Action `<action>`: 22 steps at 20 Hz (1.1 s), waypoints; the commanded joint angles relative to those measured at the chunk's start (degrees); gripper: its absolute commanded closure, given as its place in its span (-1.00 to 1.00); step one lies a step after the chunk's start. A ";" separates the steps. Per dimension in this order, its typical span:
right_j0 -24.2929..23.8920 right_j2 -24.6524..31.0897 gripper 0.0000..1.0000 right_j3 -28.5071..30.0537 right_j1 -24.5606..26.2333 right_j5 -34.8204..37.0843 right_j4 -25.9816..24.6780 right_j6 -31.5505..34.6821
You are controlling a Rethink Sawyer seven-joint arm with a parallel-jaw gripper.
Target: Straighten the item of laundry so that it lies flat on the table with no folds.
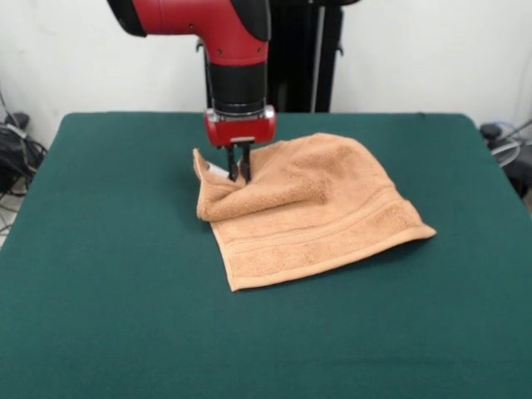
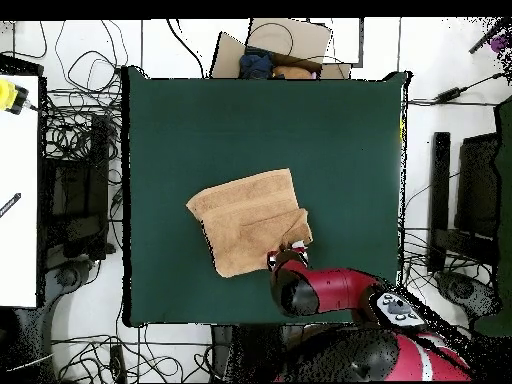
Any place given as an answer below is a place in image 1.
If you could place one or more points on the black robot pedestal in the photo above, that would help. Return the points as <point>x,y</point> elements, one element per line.
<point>303,62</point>

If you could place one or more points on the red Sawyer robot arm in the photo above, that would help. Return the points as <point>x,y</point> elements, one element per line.
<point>232,50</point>

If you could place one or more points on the tan terry towel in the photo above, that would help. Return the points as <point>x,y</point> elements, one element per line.
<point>316,208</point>

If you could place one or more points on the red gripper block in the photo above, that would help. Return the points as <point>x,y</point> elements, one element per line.
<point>241,129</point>

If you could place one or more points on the dark green table cloth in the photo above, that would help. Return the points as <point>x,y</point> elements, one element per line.
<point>124,291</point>

